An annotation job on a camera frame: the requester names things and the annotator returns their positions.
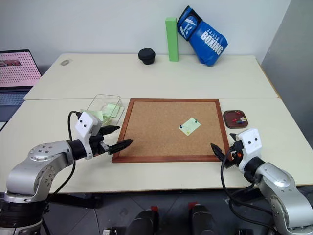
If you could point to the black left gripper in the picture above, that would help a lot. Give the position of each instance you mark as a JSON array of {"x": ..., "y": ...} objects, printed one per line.
[{"x": 96, "y": 141}]

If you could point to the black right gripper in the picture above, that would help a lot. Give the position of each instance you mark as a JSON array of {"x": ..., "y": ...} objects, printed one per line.
[{"x": 236, "y": 147}]

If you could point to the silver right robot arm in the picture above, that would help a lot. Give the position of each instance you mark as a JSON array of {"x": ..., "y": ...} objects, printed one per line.
[{"x": 276, "y": 186}]

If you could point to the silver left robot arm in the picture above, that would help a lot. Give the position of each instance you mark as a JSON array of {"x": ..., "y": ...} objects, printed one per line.
[{"x": 36, "y": 166}]

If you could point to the light green paper note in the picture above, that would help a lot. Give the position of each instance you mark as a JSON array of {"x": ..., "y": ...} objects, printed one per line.
[
  {"x": 190, "y": 126},
  {"x": 111, "y": 109},
  {"x": 99, "y": 114}
]

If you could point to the wood-framed cork board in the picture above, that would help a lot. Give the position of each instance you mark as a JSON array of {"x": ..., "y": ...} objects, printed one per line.
[{"x": 159, "y": 127}]

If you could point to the brown tray of pushpins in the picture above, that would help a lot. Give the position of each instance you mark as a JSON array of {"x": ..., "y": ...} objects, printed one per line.
[{"x": 229, "y": 117}]

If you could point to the clear plastic container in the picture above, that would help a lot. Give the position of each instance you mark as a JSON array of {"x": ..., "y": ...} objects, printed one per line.
[{"x": 97, "y": 104}]

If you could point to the dark rounded shape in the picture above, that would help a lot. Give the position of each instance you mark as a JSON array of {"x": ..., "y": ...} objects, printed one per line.
[
  {"x": 203, "y": 220},
  {"x": 144, "y": 222}
]

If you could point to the black round cap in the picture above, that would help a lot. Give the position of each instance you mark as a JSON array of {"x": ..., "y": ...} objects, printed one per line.
[{"x": 146, "y": 55}]

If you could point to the small clear tape roll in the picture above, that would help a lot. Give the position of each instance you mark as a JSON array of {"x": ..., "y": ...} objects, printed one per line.
[{"x": 65, "y": 62}]

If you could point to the blue boxing glove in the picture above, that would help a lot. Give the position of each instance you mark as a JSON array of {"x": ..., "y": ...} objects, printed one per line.
[{"x": 207, "y": 41}]

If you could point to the tall green block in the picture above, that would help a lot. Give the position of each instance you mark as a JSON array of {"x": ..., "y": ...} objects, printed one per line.
[{"x": 172, "y": 39}]

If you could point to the laptop with pink screen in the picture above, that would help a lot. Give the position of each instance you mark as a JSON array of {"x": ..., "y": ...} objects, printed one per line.
[{"x": 17, "y": 68}]

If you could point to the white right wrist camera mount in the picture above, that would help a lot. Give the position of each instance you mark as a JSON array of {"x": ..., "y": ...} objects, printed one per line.
[{"x": 252, "y": 144}]

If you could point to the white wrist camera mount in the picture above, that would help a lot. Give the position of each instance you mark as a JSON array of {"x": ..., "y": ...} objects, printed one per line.
[
  {"x": 252, "y": 144},
  {"x": 84, "y": 124}
]

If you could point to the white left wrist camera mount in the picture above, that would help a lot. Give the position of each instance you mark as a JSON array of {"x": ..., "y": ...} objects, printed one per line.
[{"x": 84, "y": 124}]

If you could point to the black table frame bar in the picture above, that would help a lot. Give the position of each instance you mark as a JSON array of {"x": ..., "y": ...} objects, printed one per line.
[{"x": 75, "y": 199}]

